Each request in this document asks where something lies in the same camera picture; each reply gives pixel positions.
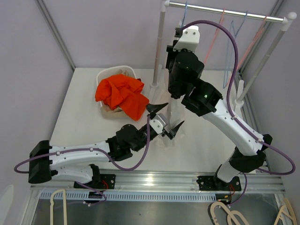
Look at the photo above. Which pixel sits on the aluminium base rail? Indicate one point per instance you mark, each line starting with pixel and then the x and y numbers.
pixel 183 186

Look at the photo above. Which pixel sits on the beige wooden hanger right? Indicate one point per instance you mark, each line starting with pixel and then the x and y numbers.
pixel 232 216

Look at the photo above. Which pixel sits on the white t shirt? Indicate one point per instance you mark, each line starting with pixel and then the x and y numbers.
pixel 174 111

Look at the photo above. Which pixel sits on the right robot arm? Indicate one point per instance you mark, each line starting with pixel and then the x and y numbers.
pixel 206 101

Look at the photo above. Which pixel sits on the blue wire hanger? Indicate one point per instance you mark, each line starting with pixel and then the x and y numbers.
pixel 230 51
pixel 184 15

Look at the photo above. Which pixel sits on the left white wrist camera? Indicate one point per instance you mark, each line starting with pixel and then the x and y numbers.
pixel 158 123

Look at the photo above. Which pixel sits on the orange t shirt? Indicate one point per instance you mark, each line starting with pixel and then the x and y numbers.
pixel 124 92

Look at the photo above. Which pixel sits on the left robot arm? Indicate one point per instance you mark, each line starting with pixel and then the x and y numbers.
pixel 76 163

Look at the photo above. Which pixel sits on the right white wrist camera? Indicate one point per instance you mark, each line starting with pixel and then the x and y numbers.
pixel 189 39

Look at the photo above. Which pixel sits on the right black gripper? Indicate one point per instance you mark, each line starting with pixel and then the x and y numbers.
pixel 171 53

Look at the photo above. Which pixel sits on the white plastic basket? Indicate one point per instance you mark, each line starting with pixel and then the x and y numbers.
pixel 110 70

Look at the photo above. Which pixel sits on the pink wire hanger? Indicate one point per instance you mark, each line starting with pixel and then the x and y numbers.
pixel 221 20
pixel 254 40

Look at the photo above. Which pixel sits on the metal clothes rack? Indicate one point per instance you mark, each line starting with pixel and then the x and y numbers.
pixel 267 19

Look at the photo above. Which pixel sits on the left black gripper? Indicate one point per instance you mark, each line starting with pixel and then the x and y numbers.
pixel 153 109

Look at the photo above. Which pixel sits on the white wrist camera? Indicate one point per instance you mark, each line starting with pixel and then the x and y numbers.
pixel 189 39
pixel 158 123

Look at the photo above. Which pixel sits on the beige t shirt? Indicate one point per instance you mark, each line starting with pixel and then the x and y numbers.
pixel 108 113

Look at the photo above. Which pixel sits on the beige wooden hanger corner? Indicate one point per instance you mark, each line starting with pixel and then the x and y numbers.
pixel 286 211

